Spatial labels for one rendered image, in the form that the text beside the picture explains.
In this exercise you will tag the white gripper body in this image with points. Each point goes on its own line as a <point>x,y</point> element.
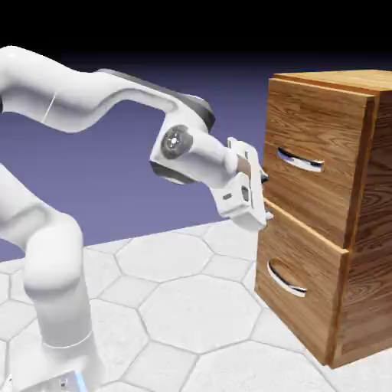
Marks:
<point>254,171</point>

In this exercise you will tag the white-grey gripper finger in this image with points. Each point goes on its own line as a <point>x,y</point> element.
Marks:
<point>268,216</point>
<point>264,178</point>

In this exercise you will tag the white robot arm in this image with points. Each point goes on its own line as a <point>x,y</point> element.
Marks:
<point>58,101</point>

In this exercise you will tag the wooden cabinet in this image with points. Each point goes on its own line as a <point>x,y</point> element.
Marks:
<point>372,214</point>

